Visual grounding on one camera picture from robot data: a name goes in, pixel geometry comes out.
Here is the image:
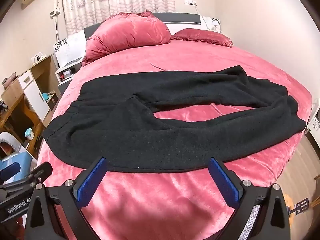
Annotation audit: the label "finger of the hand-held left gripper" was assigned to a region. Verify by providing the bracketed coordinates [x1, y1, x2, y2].
[0, 162, 53, 198]
[0, 162, 21, 180]

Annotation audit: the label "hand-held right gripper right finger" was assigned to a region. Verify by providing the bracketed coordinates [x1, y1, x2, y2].
[208, 157, 290, 240]

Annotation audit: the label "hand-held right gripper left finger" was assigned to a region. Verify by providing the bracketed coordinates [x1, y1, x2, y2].
[25, 156, 108, 240]

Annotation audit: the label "black pants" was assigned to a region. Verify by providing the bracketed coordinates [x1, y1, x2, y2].
[42, 65, 307, 174]

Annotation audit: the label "blue cushioned chair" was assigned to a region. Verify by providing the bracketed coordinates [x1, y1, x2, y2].
[0, 132, 38, 180]

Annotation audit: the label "brown storage box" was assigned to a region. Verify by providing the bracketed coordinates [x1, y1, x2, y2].
[48, 94, 60, 111]

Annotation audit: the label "black slotted tool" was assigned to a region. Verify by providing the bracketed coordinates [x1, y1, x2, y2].
[287, 197, 311, 216]

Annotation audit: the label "wooden desk cabinet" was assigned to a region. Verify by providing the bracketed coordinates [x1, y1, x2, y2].
[0, 54, 61, 157]

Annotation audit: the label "white flower-print nightstand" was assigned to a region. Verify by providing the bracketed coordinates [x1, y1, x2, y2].
[306, 98, 320, 137]

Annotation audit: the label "white power strip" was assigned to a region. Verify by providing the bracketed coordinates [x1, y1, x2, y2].
[32, 52, 47, 63]

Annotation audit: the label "bed with pink blanket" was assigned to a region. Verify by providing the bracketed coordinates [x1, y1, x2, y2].
[22, 34, 313, 240]

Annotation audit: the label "small pink pillow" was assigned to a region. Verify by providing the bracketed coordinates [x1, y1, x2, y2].
[171, 29, 234, 48]

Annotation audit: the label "red rolled duvet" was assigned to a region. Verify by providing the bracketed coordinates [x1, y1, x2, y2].
[82, 10, 172, 67]

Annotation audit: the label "grey and white headboard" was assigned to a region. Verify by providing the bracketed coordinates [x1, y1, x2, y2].
[54, 12, 222, 67]

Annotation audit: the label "black wall cable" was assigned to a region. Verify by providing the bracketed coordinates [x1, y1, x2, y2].
[54, 0, 62, 46]

